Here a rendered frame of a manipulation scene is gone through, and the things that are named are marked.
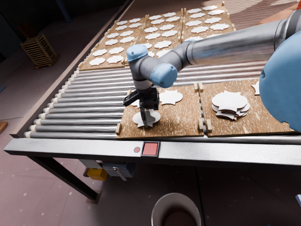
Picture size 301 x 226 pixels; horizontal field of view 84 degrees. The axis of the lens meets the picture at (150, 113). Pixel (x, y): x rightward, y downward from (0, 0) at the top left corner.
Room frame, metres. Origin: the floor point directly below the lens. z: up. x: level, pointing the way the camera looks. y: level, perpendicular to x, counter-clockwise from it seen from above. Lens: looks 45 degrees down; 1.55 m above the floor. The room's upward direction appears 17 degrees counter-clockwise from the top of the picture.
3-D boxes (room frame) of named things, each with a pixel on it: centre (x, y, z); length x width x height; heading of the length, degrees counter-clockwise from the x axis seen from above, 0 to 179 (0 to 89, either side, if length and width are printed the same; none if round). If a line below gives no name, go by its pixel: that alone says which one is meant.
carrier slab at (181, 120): (0.63, -0.05, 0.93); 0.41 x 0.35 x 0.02; 72
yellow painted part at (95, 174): (0.54, 0.40, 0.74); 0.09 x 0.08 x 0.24; 69
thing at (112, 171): (0.48, 0.23, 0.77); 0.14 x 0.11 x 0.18; 69
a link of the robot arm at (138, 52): (0.55, -0.01, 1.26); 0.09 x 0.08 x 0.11; 29
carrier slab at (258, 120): (0.50, -0.45, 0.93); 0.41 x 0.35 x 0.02; 74
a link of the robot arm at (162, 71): (0.48, -0.08, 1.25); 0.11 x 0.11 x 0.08; 29
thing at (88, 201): (0.69, 0.74, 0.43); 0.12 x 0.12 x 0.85; 69
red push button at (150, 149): (0.41, 0.05, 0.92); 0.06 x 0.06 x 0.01; 69
